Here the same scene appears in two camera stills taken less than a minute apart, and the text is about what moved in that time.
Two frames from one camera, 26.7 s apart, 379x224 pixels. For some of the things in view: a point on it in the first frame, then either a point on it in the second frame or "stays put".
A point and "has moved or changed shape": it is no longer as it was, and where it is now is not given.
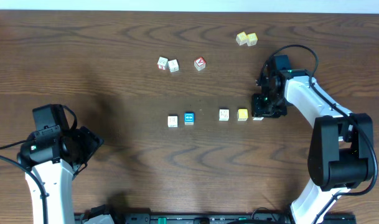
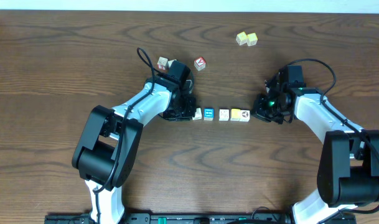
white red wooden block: (162, 63) stays put
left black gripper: (88, 143) → (185, 108)
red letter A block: (200, 63) stays put
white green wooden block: (224, 114) stays put
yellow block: (242, 114) → (235, 114)
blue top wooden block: (189, 118) has moved or changed shape
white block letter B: (173, 121) → (198, 114)
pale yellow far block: (241, 38) stays put
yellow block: (252, 39) stays put
